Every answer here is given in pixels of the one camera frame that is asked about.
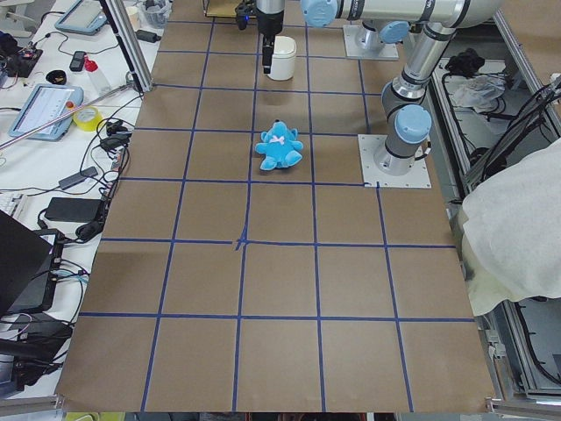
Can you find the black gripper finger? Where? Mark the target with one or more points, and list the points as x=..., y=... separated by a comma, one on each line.
x=265, y=54
x=269, y=52

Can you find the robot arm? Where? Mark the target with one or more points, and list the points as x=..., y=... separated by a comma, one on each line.
x=390, y=31
x=408, y=122

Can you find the white sleeved forearm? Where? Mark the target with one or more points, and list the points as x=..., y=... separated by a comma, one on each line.
x=510, y=233

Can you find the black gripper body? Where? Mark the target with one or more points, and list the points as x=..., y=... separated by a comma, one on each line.
x=268, y=23

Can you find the plastic bag with black parts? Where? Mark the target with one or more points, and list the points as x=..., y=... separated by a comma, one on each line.
x=156, y=12

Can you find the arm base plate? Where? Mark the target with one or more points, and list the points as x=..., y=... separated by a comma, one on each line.
x=380, y=169
x=364, y=44

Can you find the red capped bottle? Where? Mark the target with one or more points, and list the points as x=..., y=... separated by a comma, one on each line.
x=96, y=76

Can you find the yellow tape roll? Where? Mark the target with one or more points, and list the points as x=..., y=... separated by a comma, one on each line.
x=88, y=118

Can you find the black power adapter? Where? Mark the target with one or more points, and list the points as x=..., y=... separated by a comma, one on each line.
x=147, y=36

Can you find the black phone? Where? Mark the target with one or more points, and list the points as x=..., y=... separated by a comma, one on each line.
x=78, y=61

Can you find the blue teddy bear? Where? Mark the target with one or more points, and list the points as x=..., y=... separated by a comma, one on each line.
x=280, y=146

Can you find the white trash can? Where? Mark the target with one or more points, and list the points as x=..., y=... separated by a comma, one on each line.
x=283, y=60

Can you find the blue teach pendant tablet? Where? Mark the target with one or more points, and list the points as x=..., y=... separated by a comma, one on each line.
x=46, y=103

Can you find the aluminium frame post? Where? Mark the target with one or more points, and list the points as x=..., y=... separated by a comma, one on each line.
x=116, y=14

